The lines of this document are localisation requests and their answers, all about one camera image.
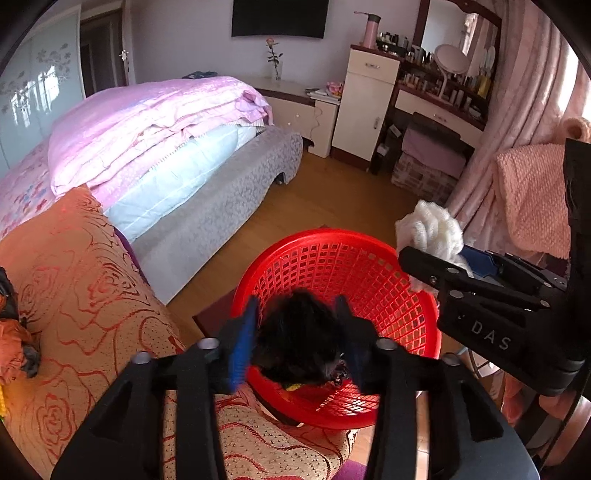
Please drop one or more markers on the red plastic basket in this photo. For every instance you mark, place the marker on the red plastic basket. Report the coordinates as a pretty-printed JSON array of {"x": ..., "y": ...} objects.
[{"x": 392, "y": 295}]

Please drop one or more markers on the grey upholstered bed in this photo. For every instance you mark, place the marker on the grey upholstered bed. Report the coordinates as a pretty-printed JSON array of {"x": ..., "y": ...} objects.
[{"x": 240, "y": 194}]

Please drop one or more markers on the stack of books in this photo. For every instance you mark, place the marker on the stack of books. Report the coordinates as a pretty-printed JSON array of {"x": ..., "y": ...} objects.
[{"x": 323, "y": 92}]

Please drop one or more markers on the dark red low stool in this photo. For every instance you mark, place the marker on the dark red low stool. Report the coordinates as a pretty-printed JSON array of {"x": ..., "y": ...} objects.
[{"x": 214, "y": 318}]

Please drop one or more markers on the pink thermos bottle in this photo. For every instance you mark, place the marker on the pink thermos bottle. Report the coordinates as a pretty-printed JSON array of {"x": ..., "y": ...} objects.
[{"x": 371, "y": 30}]

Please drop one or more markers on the vanity table with mirror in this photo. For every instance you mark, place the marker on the vanity table with mirror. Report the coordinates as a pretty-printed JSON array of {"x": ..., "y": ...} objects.
[{"x": 443, "y": 110}]

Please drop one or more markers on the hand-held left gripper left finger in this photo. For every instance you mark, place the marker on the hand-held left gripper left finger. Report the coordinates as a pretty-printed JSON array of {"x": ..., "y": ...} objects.
[{"x": 240, "y": 346}]

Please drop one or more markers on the round makeup mirror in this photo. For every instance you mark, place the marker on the round makeup mirror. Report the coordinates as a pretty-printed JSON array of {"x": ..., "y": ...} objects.
[{"x": 450, "y": 62}]

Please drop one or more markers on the cream tall cabinet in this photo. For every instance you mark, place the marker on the cream tall cabinet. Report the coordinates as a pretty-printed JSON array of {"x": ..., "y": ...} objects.
[{"x": 364, "y": 101}]

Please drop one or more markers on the light blue quilt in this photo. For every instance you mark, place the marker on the light blue quilt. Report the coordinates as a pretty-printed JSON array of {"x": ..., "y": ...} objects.
[{"x": 184, "y": 170}]

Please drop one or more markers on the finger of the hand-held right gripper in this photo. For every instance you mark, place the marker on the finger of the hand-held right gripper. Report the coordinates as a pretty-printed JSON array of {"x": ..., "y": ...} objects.
[
  {"x": 443, "y": 272},
  {"x": 478, "y": 263}
]

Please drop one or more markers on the bedroom door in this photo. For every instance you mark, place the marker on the bedroom door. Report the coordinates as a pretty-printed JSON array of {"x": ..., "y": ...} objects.
[{"x": 106, "y": 50}]

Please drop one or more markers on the row of cosmetic bottles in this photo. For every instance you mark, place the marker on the row of cosmetic bottles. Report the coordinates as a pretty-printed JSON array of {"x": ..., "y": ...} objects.
[{"x": 434, "y": 69}]

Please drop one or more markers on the purple chair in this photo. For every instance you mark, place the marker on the purple chair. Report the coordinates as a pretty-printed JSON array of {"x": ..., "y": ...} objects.
[{"x": 351, "y": 470}]

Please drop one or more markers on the pink trinket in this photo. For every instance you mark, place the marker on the pink trinket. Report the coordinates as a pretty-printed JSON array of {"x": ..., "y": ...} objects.
[{"x": 334, "y": 86}]

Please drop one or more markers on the orange crumpled plastic bag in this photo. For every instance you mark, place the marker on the orange crumpled plastic bag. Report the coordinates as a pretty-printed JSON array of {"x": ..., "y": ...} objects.
[{"x": 14, "y": 341}]

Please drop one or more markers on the pink curtain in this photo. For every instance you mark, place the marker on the pink curtain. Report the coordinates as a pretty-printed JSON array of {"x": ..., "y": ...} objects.
[{"x": 521, "y": 92}]

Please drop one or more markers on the white knitted garment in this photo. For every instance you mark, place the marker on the white knitted garment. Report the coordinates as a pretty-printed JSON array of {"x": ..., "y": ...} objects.
[{"x": 429, "y": 230}]

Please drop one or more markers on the wall television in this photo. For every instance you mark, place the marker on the wall television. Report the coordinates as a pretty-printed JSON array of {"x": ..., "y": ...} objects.
[{"x": 279, "y": 16}]

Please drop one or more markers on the dark grey crumpled wrapper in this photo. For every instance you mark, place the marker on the dark grey crumpled wrapper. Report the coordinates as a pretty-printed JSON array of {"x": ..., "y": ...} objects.
[
  {"x": 31, "y": 362},
  {"x": 7, "y": 286}
]

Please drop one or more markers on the pink quilt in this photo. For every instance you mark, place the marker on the pink quilt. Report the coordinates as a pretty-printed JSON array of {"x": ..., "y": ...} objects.
[{"x": 147, "y": 120}]

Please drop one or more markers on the floral bedsheet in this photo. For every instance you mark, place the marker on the floral bedsheet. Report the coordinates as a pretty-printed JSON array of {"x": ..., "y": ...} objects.
[{"x": 23, "y": 189}]

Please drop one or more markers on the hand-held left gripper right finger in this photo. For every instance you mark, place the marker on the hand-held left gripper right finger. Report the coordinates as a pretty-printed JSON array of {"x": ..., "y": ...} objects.
[{"x": 358, "y": 364}]

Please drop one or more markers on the cream low cabinet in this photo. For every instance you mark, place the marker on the cream low cabinet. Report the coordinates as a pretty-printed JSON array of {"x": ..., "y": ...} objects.
[{"x": 295, "y": 106}]

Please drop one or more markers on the glass-door wardrobe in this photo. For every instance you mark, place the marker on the glass-door wardrobe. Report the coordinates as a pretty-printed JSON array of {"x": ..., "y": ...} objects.
[{"x": 32, "y": 83}]

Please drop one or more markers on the dark blue cloth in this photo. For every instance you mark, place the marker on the dark blue cloth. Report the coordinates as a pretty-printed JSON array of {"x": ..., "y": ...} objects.
[{"x": 198, "y": 74}]

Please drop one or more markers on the pink padded stool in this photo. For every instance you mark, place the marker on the pink padded stool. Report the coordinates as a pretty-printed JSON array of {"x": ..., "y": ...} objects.
[{"x": 434, "y": 147}]

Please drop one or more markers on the patterned storage box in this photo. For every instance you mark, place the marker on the patterned storage box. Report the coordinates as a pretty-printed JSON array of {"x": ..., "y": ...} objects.
[{"x": 422, "y": 177}]

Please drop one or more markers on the orange rose-patterned cloth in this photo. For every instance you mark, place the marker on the orange rose-patterned cloth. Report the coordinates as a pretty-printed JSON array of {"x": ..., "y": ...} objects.
[{"x": 83, "y": 277}]

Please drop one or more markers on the pink knitted blanket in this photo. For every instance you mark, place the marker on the pink knitted blanket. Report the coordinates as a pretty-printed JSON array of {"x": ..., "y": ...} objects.
[{"x": 531, "y": 194}]

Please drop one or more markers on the rose in glass vase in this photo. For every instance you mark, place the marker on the rose in glass vase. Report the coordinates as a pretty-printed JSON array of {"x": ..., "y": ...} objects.
[{"x": 274, "y": 60}]

